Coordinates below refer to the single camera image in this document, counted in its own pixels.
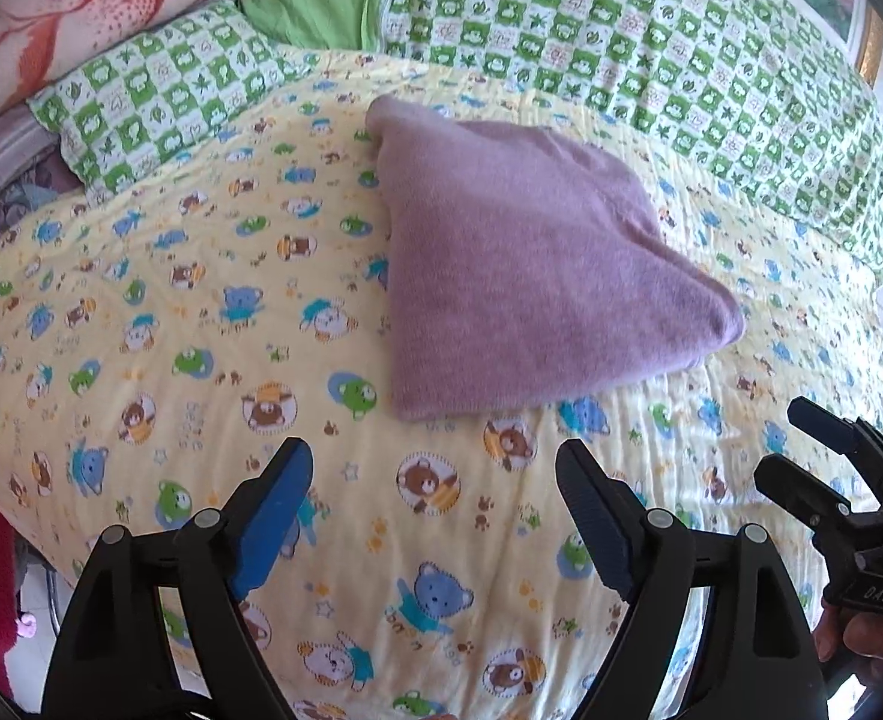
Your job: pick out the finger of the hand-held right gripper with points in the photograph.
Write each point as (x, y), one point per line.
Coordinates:
(824, 424)
(801, 487)

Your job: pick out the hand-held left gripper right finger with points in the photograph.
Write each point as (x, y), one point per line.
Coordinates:
(599, 525)

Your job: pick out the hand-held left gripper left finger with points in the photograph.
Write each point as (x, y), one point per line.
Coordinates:
(272, 525)

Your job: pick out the purple towel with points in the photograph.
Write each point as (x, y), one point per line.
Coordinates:
(524, 262)

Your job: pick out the person's right hand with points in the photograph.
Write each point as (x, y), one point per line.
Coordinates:
(876, 641)

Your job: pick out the yellow bear print blanket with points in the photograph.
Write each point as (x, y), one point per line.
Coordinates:
(186, 300)

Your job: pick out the green checked bed sheet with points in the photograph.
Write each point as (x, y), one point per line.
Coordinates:
(636, 37)

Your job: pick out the grey striped cloth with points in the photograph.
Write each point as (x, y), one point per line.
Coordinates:
(6, 165)

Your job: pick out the green checked pillow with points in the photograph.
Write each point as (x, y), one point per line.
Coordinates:
(156, 90)

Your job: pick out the pink floral blanket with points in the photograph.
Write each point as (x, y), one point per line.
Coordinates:
(73, 15)

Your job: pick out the gold picture frame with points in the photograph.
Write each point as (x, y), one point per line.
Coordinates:
(865, 37)

